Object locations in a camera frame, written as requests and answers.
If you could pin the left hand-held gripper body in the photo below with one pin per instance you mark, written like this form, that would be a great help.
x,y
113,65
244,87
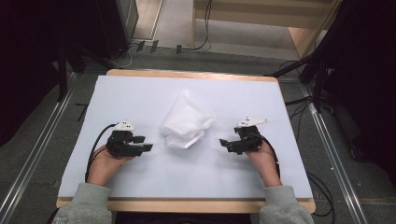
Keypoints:
x,y
120,144

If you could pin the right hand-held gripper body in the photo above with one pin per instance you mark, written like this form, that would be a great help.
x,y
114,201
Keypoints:
x,y
249,140

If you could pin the white mesh laundry bag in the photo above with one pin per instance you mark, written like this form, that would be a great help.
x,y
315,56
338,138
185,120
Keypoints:
x,y
186,123

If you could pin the person's right hand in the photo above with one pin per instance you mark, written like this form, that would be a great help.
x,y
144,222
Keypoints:
x,y
264,163

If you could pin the person's left hand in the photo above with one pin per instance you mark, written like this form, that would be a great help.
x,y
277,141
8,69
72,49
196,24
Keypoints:
x,y
104,168

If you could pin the white table mat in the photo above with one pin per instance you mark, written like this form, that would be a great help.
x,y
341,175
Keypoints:
x,y
186,174

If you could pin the wooden table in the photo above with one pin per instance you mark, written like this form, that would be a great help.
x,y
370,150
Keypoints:
x,y
186,206

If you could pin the person's dark pants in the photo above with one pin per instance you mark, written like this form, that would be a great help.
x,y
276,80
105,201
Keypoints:
x,y
186,219

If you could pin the black metal stand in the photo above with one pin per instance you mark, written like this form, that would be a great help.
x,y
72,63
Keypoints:
x,y
317,84
63,74

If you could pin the black chair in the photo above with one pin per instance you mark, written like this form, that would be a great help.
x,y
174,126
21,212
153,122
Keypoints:
x,y
53,217

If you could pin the black cabinet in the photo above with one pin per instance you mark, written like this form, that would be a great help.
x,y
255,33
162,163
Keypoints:
x,y
116,25

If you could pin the black curtain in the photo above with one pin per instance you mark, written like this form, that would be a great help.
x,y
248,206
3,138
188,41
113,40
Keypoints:
x,y
367,77
28,62

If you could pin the light wooden shelf unit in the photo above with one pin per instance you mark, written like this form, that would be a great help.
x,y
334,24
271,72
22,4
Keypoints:
x,y
258,14

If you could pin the metal floor rail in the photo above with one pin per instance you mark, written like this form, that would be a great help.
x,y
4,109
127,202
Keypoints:
x,y
34,149
336,155

